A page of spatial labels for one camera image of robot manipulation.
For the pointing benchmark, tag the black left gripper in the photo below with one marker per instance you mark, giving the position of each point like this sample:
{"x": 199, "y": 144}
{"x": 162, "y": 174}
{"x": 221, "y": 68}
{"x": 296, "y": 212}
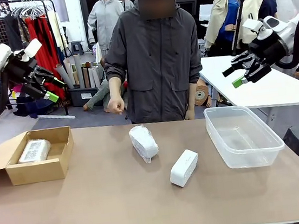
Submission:
{"x": 20, "y": 70}

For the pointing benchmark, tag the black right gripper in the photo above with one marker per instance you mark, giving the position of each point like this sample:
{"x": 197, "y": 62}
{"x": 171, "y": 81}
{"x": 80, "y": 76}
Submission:
{"x": 270, "y": 48}

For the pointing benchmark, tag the bubble-wrapped clock showing display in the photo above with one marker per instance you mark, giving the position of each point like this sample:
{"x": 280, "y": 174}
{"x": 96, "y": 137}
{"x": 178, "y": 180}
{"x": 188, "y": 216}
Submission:
{"x": 32, "y": 151}

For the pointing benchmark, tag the fully bubble-wrapped clock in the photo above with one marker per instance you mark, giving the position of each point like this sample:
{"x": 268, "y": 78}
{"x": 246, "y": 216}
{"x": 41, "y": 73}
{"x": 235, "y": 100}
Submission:
{"x": 143, "y": 142}

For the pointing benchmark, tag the unwrapped white clock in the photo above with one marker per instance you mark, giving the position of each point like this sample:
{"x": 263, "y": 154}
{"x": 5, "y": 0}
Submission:
{"x": 183, "y": 169}

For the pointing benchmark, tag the person's left forearm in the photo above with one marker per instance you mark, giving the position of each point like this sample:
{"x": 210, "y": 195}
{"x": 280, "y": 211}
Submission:
{"x": 192, "y": 95}

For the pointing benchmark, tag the person's right forearm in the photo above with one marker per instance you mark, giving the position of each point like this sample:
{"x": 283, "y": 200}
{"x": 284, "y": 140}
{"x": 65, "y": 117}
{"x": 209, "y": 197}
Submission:
{"x": 115, "y": 87}

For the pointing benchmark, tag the person's right hand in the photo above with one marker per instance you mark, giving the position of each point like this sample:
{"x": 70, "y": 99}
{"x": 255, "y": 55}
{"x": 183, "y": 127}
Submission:
{"x": 116, "y": 105}

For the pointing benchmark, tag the person's left hand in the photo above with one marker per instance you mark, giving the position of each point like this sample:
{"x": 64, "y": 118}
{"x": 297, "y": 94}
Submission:
{"x": 190, "y": 114}

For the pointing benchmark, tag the slanted grey paper roll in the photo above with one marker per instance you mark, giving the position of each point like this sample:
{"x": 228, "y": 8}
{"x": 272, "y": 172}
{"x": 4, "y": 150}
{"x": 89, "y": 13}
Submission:
{"x": 63, "y": 76}

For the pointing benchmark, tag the red pleated dress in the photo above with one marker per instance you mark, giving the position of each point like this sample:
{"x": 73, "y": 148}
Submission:
{"x": 47, "y": 59}

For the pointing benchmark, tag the dark blue fabric pile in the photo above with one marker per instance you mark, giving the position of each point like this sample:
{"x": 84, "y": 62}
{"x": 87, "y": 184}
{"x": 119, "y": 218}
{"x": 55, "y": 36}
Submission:
{"x": 29, "y": 107}

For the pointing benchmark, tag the white work table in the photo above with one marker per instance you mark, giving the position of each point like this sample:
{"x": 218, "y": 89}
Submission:
{"x": 259, "y": 95}

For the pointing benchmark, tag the aluminium strip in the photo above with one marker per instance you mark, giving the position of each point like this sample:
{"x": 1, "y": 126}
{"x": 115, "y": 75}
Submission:
{"x": 57, "y": 117}

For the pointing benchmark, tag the dark grey storage bin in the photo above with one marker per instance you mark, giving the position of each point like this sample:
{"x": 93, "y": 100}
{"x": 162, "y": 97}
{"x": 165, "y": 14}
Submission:
{"x": 78, "y": 97}

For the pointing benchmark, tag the tall grey cardboard tube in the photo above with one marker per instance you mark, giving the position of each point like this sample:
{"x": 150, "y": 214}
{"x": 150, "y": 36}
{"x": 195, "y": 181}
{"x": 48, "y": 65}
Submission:
{"x": 79, "y": 71}

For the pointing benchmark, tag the brown cardboard tube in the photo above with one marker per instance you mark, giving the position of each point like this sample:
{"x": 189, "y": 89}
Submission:
{"x": 86, "y": 77}

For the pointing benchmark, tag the black tripod stand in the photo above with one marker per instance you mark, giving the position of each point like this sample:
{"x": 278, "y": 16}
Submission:
{"x": 240, "y": 19}

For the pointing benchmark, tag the small grey plastic stool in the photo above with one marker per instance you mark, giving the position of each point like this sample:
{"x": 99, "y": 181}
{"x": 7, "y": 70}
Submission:
{"x": 77, "y": 47}

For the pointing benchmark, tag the white paper roll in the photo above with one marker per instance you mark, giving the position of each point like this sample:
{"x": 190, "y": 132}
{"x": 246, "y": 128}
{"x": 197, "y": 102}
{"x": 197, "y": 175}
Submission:
{"x": 94, "y": 77}

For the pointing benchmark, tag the mannequin in beige coat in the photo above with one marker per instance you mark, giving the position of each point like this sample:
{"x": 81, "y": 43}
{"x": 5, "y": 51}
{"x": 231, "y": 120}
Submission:
{"x": 221, "y": 18}

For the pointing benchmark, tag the cream hanging garment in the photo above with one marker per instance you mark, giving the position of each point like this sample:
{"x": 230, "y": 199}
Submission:
{"x": 56, "y": 30}

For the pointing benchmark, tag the kraft paper roll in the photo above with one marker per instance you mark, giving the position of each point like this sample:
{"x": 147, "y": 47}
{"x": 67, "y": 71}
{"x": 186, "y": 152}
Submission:
{"x": 201, "y": 93}

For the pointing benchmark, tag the seated child mannequin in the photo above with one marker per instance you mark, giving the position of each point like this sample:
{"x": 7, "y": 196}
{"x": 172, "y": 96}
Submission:
{"x": 97, "y": 96}

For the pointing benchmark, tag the black hanging garment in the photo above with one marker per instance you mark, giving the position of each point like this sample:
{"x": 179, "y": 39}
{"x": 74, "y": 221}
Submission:
{"x": 14, "y": 33}

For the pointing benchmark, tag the mannequin in cream vest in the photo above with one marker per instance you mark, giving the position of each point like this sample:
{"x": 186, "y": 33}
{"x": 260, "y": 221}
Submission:
{"x": 264, "y": 2}

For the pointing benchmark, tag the clear plastic container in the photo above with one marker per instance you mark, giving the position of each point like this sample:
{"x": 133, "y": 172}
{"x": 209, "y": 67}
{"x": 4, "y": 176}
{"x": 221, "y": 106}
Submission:
{"x": 243, "y": 138}

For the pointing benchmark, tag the open brown cardboard box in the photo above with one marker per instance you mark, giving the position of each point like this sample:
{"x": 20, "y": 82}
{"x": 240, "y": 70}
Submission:
{"x": 36, "y": 171}

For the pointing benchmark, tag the person's grey jacket torso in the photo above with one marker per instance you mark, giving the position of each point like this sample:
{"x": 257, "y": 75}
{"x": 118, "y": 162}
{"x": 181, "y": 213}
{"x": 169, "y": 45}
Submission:
{"x": 154, "y": 62}

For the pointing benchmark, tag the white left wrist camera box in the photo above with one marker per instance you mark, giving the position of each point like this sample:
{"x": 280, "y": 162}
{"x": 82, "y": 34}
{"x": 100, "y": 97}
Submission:
{"x": 32, "y": 48}

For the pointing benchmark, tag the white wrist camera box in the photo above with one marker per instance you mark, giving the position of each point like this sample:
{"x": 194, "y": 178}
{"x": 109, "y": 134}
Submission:
{"x": 252, "y": 25}
{"x": 32, "y": 48}

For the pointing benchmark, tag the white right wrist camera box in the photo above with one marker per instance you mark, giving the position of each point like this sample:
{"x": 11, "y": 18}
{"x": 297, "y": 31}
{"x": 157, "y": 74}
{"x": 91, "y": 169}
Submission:
{"x": 252, "y": 25}

